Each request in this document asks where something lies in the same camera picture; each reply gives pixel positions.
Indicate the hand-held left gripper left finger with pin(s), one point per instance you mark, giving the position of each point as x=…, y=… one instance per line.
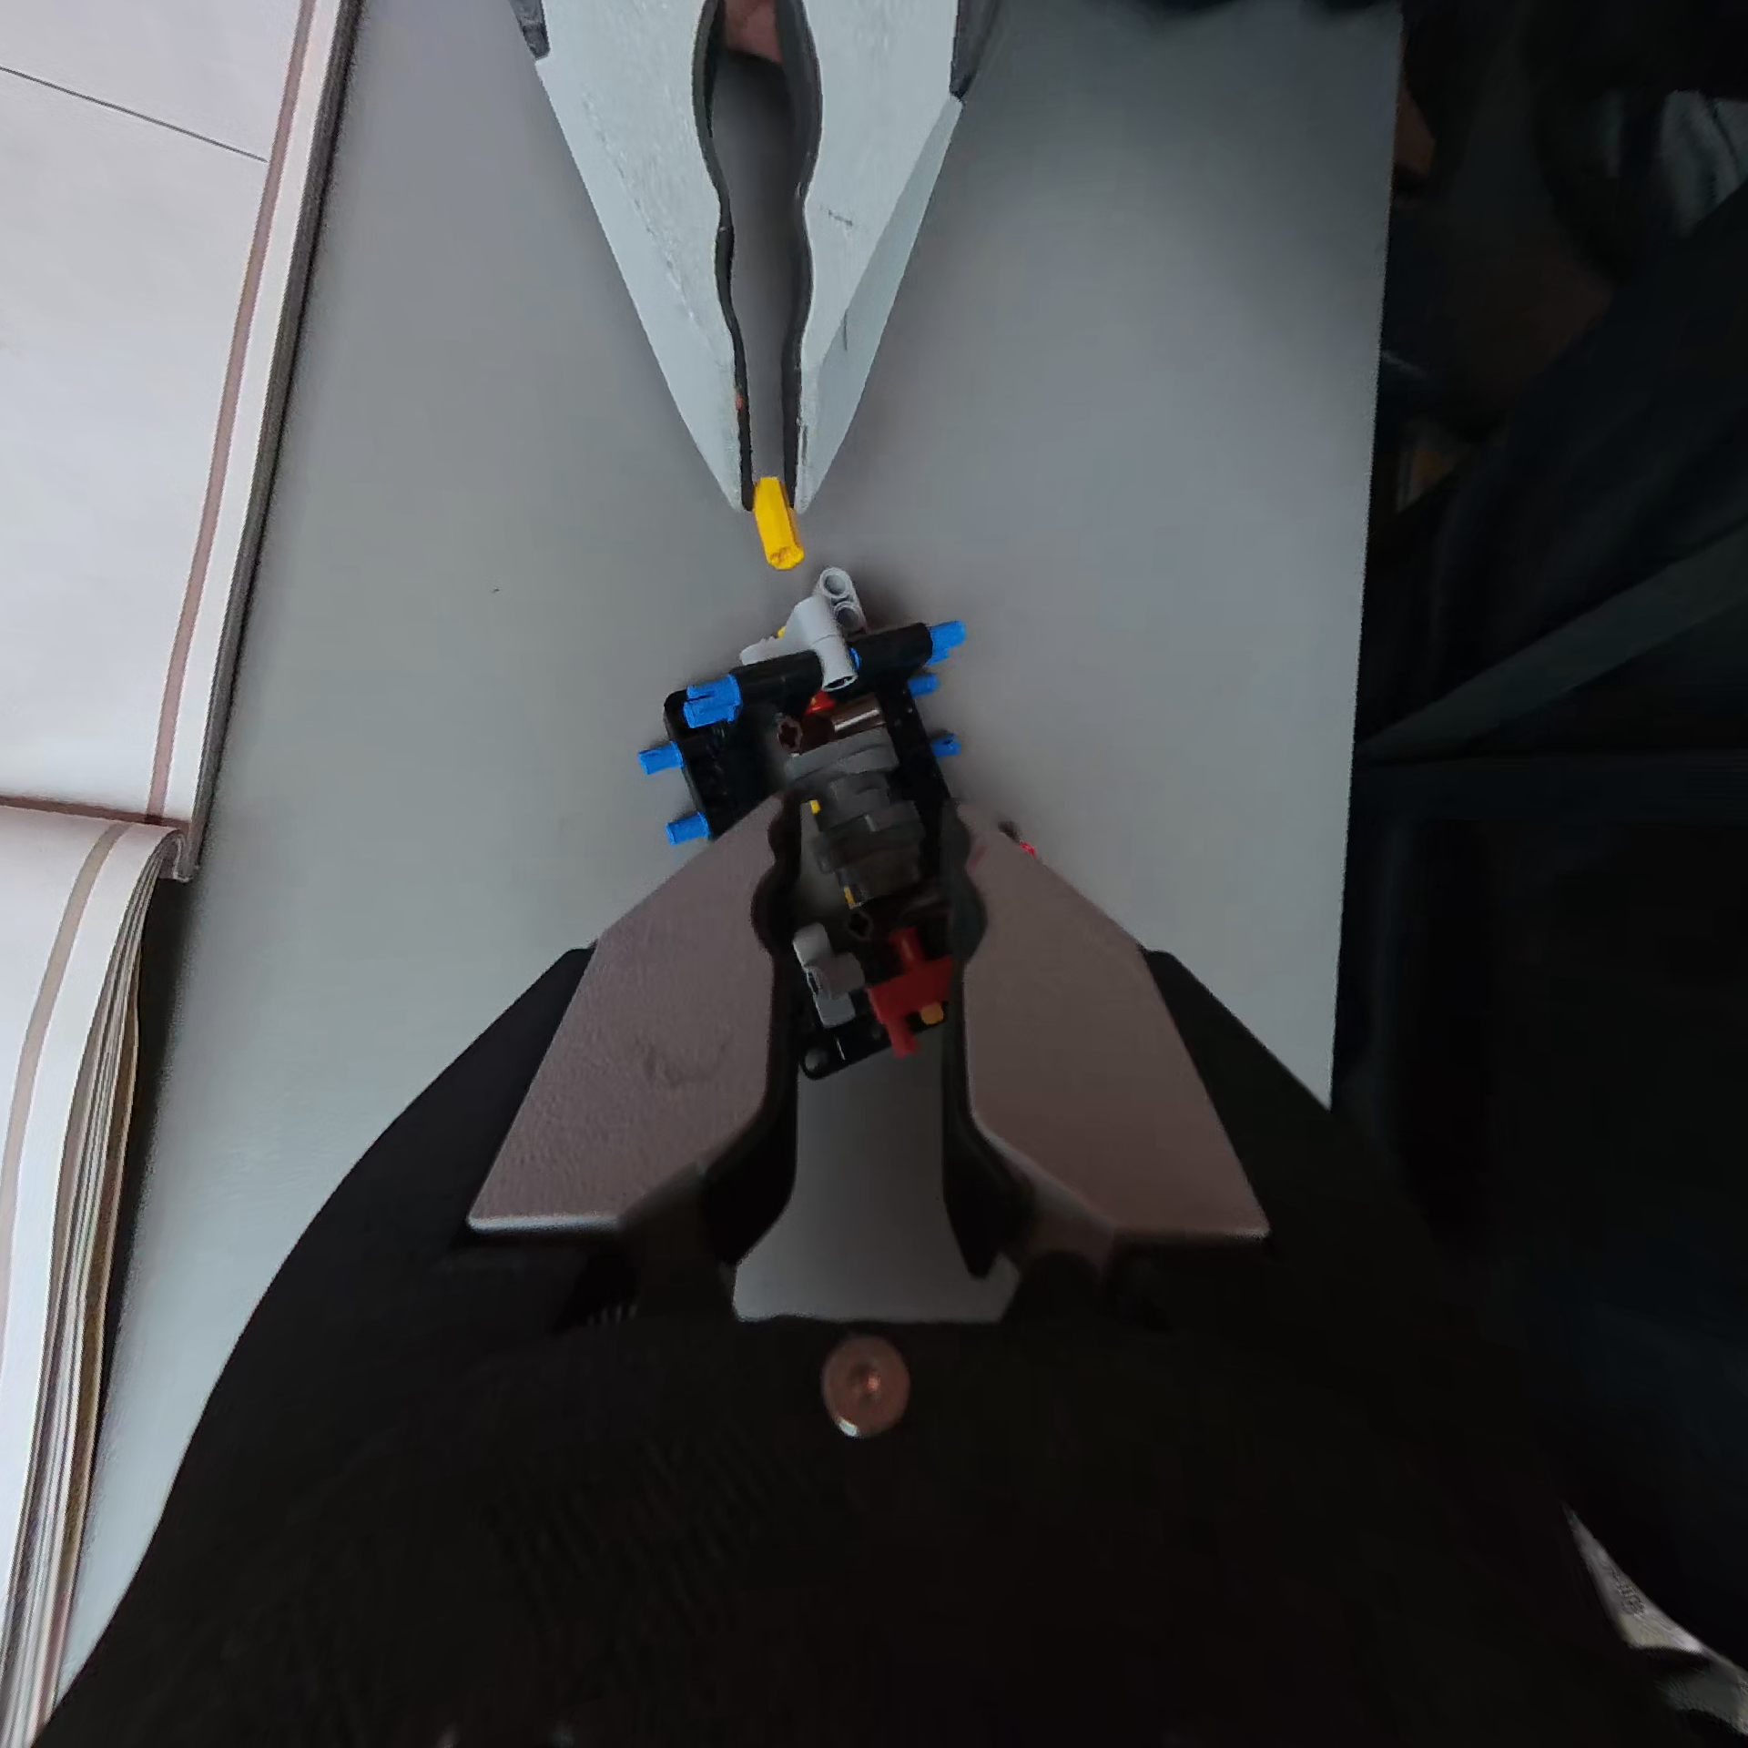
x=655, y=1078

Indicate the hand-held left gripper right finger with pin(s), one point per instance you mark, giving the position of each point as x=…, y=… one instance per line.
x=1092, y=1078

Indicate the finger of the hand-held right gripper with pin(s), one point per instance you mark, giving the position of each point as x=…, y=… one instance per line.
x=881, y=166
x=628, y=137

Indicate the black lego frame assembly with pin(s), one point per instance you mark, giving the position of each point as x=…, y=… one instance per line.
x=853, y=820

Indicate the small yellow lego connector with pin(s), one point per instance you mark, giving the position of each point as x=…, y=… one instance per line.
x=776, y=527

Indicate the lego instruction booklet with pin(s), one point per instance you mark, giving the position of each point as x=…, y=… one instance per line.
x=123, y=410

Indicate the person's right hand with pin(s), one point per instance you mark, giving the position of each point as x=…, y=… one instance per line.
x=747, y=25

